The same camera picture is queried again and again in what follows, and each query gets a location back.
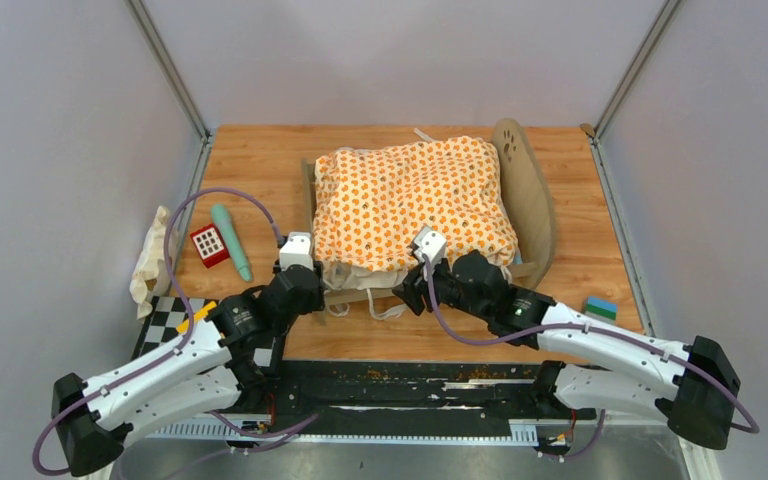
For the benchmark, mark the yellow duck print blanket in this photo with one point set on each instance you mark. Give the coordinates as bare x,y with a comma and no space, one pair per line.
371,203

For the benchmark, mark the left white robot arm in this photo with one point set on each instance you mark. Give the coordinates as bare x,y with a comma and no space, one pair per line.
209,367

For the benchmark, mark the red window toy block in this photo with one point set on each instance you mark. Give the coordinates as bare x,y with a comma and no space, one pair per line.
209,246

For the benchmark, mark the black white checkerboard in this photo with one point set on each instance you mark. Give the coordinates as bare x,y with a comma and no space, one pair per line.
168,319

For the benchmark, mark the wooden pet bed frame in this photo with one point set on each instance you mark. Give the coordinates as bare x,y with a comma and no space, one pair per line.
524,192

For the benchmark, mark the blue green small block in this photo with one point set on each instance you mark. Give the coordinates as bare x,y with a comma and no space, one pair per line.
602,309

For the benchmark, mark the yellow plastic block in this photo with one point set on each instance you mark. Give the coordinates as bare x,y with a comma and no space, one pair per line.
198,316

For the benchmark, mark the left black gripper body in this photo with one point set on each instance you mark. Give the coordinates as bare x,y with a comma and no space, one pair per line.
316,304

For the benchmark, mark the white duck pillow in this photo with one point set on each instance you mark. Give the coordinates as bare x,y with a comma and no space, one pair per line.
150,277

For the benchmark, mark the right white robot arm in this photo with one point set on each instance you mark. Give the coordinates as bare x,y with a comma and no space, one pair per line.
692,388

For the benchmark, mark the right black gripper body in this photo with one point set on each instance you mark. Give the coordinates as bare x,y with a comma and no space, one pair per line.
449,296

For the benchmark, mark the teal cylinder toy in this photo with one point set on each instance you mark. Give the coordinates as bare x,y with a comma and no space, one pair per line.
221,218

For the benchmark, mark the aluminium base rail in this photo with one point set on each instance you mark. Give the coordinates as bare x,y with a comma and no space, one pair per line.
402,399

